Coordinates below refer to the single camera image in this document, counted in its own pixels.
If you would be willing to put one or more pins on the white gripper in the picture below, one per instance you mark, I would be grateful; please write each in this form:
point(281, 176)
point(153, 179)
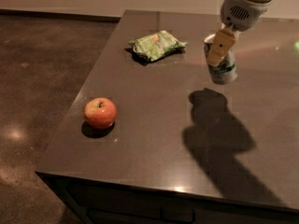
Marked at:
point(241, 13)

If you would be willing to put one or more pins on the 7up soda can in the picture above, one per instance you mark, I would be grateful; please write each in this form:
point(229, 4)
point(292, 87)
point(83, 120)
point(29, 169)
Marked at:
point(225, 72)

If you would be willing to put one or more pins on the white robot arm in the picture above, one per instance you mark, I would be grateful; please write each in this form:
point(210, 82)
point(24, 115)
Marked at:
point(237, 16)

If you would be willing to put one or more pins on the green chip bag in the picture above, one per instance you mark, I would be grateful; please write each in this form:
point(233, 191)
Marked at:
point(156, 46)

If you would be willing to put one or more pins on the red apple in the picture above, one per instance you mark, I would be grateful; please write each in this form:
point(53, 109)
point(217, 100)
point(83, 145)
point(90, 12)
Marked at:
point(100, 113)

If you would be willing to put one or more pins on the dark counter cabinet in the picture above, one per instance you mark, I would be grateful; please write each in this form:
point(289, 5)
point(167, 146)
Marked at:
point(96, 202)

